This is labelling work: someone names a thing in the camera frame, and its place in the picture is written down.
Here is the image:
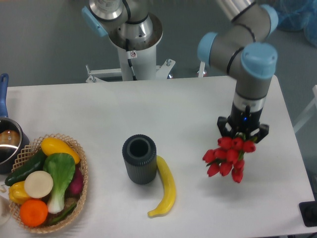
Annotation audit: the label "yellow bell pepper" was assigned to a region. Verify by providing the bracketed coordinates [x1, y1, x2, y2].
[9, 181, 32, 205]

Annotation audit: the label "blue handled saucepan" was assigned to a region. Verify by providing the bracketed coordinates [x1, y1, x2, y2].
[0, 73, 29, 175]

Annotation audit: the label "black device at table edge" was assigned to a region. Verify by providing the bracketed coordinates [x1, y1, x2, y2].
[299, 201, 317, 227]

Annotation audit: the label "white round radish slice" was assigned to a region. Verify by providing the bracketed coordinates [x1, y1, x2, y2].
[24, 171, 53, 198]

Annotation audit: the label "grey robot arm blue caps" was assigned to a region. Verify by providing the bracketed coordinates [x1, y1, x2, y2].
[81, 0, 278, 143]

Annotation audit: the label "orange fruit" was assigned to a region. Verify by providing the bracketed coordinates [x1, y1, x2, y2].
[19, 199, 48, 227]

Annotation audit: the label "woven wicker basket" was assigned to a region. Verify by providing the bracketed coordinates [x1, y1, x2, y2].
[9, 133, 88, 234]

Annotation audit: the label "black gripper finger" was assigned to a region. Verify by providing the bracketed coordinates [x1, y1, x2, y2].
[217, 117, 235, 138]
[248, 124, 269, 144]

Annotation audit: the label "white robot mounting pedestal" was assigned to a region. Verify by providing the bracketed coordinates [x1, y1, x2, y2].
[85, 32, 208, 83]

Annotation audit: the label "dark green chili pepper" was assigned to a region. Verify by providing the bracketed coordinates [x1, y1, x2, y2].
[47, 203, 77, 226]

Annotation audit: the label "small white garlic piece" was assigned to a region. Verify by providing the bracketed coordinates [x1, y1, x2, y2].
[0, 185, 6, 193]

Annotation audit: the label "green cucumber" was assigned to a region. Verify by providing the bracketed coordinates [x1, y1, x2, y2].
[4, 149, 47, 186]

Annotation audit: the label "purple sweet potato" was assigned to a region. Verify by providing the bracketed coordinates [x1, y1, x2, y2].
[68, 167, 84, 195]

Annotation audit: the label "yellow squash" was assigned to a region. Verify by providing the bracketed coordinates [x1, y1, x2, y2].
[41, 137, 80, 165]

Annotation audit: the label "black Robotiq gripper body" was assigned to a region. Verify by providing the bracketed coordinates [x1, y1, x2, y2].
[225, 103, 263, 138]

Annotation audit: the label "green bok choy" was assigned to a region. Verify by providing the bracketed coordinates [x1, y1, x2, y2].
[43, 153, 75, 214]

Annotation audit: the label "yellow banana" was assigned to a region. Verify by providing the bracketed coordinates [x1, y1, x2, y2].
[148, 156, 176, 218]

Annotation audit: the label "red tulip bouquet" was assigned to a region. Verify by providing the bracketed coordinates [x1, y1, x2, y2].
[202, 133, 257, 183]

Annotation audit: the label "dark grey ribbed vase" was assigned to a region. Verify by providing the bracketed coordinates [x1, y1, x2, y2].
[122, 134, 158, 185]

